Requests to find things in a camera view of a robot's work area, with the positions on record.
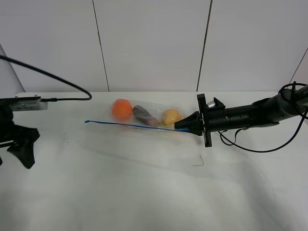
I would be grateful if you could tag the purple eggplant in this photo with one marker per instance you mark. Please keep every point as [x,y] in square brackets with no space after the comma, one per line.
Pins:
[143,116]

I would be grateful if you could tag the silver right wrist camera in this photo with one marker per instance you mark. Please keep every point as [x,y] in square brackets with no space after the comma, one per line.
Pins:
[211,104]

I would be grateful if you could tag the yellow lemon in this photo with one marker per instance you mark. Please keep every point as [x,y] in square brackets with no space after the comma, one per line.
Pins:
[170,116]

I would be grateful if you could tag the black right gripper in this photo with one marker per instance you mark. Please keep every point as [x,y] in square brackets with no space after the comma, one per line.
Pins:
[212,120]

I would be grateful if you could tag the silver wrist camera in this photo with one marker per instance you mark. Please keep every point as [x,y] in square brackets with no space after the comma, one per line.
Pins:
[24,103]
[211,104]

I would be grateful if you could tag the orange fruit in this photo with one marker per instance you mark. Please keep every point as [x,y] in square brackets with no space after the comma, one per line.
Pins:
[122,110]

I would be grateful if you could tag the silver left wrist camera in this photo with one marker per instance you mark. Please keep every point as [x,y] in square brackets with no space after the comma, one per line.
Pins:
[24,103]

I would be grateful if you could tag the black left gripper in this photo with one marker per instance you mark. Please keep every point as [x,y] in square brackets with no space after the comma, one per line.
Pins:
[23,151]

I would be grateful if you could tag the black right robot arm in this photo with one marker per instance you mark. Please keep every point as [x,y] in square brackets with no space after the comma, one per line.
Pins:
[291,101]

